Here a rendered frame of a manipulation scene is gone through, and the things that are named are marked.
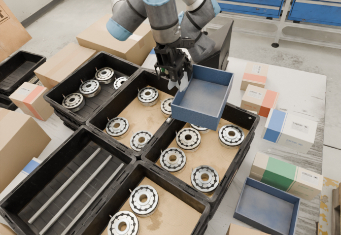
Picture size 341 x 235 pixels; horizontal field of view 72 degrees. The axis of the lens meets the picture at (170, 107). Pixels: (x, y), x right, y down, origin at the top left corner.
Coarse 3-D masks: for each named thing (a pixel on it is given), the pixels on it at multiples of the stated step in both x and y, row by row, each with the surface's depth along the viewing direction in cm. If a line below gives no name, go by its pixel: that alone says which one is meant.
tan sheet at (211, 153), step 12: (216, 132) 101; (204, 144) 98; (216, 144) 97; (192, 156) 95; (204, 156) 94; (216, 156) 94; (228, 156) 93; (192, 168) 91; (216, 168) 90; (204, 180) 88
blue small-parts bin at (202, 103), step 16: (192, 64) 83; (192, 80) 87; (208, 80) 86; (224, 80) 83; (176, 96) 75; (192, 96) 82; (208, 96) 82; (224, 96) 73; (176, 112) 74; (192, 112) 71; (208, 112) 78; (208, 128) 74
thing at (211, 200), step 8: (248, 112) 94; (256, 120) 91; (160, 136) 90; (248, 136) 87; (152, 144) 88; (144, 152) 86; (240, 152) 83; (144, 160) 84; (232, 160) 81; (160, 168) 82; (232, 168) 79; (168, 176) 80; (224, 176) 78; (184, 184) 77; (224, 184) 77; (200, 192) 75; (216, 192) 75; (208, 200) 73
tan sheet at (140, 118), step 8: (160, 96) 117; (168, 96) 117; (136, 104) 115; (160, 104) 114; (128, 112) 112; (136, 112) 112; (144, 112) 112; (152, 112) 111; (160, 112) 111; (128, 120) 109; (136, 120) 109; (144, 120) 108; (152, 120) 108; (160, 120) 108; (136, 128) 106; (144, 128) 105; (152, 128) 105; (128, 136) 104; (128, 144) 101
